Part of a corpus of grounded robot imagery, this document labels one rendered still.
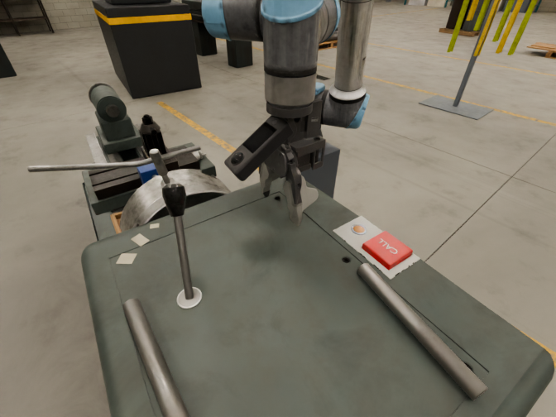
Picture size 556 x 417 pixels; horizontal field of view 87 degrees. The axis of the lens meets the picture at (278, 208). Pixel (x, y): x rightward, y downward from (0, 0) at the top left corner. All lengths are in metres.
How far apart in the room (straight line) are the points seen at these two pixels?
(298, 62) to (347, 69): 0.55
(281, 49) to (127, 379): 0.44
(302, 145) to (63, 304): 2.08
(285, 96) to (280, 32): 0.08
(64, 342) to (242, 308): 1.80
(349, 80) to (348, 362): 0.78
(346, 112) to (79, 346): 1.85
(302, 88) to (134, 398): 0.43
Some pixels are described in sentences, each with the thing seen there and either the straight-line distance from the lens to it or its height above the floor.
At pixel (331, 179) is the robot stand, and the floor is 0.97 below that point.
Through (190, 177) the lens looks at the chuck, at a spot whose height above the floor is 1.23.
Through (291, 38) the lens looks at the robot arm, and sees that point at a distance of 0.41.
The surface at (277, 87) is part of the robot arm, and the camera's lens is 0.43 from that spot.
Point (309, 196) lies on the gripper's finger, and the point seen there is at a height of 1.32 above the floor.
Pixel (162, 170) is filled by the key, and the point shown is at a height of 1.28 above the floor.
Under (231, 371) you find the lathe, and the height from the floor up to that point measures 1.25.
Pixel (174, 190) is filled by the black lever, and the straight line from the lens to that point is 0.42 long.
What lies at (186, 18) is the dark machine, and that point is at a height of 1.07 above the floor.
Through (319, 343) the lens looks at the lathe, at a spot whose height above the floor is 1.26.
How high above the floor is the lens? 1.63
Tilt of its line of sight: 39 degrees down
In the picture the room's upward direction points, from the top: straight up
